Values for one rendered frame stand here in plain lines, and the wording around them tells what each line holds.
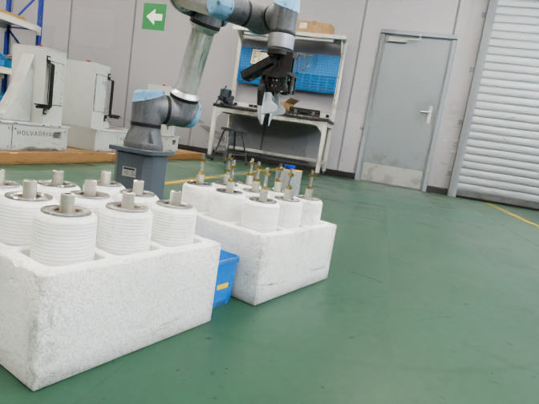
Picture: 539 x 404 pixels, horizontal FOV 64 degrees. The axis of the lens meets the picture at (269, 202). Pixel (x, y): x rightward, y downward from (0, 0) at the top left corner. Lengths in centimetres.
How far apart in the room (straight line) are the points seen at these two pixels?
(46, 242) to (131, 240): 14
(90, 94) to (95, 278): 328
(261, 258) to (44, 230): 52
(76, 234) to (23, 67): 292
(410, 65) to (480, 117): 117
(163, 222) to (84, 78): 319
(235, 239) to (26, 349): 55
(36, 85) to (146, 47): 418
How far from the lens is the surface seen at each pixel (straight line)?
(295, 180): 156
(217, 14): 131
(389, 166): 637
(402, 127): 639
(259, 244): 106
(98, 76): 396
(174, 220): 87
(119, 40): 786
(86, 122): 396
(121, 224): 80
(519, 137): 656
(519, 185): 656
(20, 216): 83
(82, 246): 75
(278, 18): 130
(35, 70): 359
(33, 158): 330
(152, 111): 173
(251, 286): 110
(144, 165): 169
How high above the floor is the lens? 42
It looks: 9 degrees down
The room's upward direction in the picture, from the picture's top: 9 degrees clockwise
